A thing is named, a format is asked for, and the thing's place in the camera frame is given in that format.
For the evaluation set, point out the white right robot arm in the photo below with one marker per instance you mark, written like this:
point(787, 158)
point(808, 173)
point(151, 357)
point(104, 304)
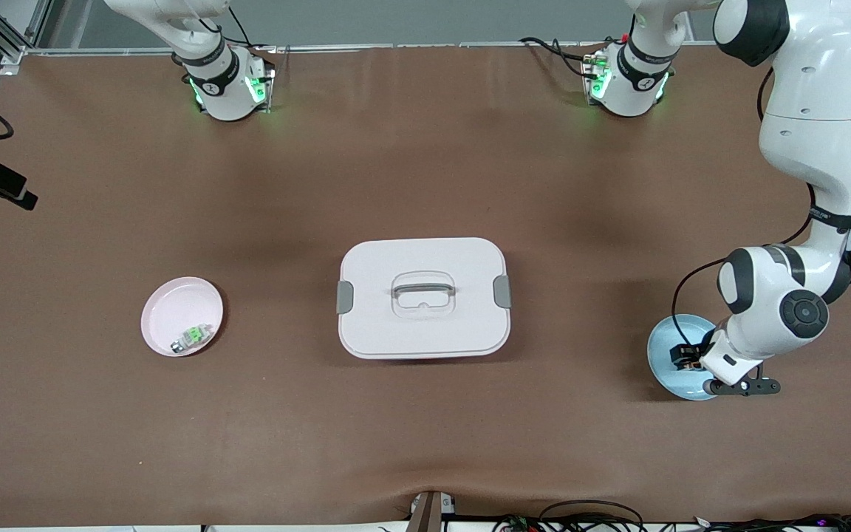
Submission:
point(226, 89)

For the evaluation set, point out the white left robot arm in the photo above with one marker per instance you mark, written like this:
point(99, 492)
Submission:
point(810, 148)

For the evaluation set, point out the light blue round plate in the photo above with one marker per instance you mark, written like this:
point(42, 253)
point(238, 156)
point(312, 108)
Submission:
point(663, 355)

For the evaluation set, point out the grey box clip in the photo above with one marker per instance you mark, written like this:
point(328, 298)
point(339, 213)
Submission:
point(502, 291)
point(345, 297)

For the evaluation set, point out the pink round plate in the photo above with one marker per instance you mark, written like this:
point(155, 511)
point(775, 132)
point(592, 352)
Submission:
point(174, 310)

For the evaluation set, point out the white lidded storage box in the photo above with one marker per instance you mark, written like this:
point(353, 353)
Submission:
point(425, 332)

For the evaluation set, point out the brown table mat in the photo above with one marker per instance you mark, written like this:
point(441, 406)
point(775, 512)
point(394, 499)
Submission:
point(425, 428)

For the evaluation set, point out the aluminium frame post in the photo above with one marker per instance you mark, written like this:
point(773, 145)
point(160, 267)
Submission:
point(13, 53)

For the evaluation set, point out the green and silver switch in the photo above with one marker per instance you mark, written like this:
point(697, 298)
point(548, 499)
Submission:
point(193, 337)

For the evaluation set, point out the aluminium camera mount extrusion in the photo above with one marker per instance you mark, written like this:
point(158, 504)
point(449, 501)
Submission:
point(431, 513)

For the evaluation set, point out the silver table edge rail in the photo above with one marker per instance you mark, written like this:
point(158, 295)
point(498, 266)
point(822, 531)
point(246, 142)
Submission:
point(396, 47)

